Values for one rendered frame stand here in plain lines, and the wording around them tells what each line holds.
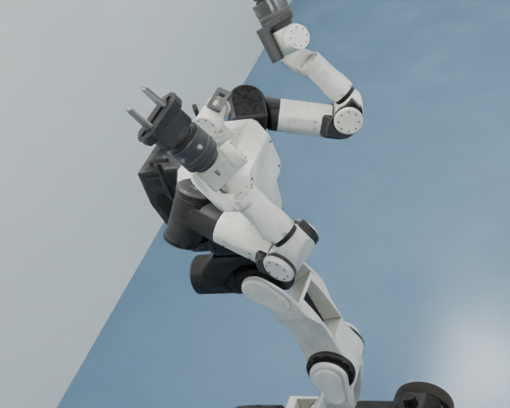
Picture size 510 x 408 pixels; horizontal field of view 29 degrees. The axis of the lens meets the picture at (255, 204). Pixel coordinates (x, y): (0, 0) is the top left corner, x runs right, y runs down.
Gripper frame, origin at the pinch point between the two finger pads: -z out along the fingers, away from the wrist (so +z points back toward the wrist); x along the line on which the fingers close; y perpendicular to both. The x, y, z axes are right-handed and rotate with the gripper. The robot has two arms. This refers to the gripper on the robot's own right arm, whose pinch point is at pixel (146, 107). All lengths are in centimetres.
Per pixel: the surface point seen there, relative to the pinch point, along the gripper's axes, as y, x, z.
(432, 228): -111, 74, 200
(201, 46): -284, 125, 149
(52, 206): -195, -5, 88
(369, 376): -75, -1, 174
